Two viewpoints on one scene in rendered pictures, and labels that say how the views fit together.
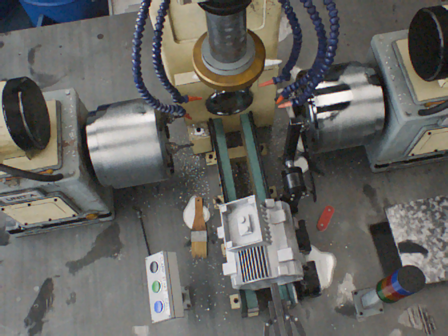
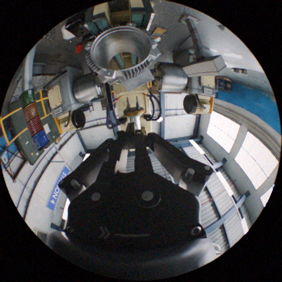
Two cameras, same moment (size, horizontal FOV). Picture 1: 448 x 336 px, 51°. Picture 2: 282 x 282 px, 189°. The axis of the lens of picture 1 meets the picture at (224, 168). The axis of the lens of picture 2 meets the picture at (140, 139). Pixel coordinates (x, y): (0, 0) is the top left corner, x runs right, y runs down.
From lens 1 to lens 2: 113 cm
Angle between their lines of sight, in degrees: 99
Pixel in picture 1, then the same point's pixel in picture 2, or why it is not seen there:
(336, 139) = (89, 90)
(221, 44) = (137, 124)
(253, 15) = (122, 100)
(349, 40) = not seen: hidden behind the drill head
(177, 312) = (213, 67)
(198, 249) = (160, 30)
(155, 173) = (167, 78)
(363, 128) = (82, 96)
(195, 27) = (138, 97)
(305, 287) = (80, 24)
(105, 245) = not seen: hidden behind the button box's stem
